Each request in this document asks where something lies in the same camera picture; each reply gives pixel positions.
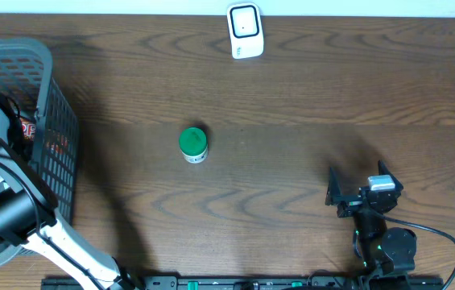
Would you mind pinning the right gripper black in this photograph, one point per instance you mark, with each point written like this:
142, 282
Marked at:
334, 192

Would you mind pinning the green lid white jar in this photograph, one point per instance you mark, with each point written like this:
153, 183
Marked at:
193, 145

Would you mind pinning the red Top chocolate bar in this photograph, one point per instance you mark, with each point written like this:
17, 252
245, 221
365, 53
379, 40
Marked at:
58, 146

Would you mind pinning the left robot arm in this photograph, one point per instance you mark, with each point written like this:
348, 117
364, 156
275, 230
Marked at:
30, 218

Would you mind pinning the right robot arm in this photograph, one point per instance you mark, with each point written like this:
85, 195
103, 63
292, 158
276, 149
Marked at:
387, 253

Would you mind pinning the white barcode scanner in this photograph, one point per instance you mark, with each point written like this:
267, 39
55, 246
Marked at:
246, 30

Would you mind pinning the grey plastic shopping basket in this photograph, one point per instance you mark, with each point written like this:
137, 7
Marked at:
38, 150

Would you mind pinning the black mounting rail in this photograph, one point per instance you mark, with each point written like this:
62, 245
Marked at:
322, 281

